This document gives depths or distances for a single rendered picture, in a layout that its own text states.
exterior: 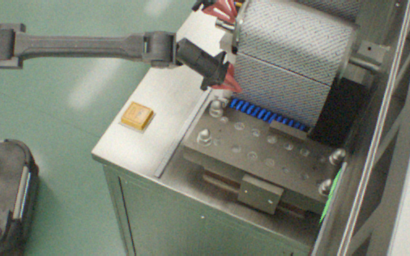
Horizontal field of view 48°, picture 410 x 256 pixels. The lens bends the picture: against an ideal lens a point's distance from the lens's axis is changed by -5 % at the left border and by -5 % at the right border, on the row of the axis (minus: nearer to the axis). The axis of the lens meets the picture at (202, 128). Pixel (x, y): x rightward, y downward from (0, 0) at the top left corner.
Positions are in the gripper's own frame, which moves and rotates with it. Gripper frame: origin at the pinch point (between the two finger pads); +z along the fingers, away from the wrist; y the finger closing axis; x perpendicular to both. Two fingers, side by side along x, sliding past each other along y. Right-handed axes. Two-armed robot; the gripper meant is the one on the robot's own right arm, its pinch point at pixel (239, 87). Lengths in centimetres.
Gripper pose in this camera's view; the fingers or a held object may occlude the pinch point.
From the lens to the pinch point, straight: 124.1
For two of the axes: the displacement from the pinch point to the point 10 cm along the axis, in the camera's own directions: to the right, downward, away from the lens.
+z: 7.8, 4.8, 4.0
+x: 5.7, -3.0, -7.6
